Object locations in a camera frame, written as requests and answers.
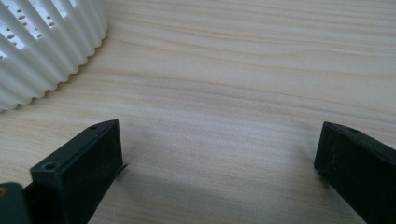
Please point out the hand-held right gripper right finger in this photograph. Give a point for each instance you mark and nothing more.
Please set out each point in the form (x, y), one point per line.
(361, 168)

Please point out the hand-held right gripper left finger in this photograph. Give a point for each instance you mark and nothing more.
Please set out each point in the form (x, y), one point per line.
(77, 174)

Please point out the white plastic basket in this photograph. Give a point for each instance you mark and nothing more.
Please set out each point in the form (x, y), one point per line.
(40, 53)

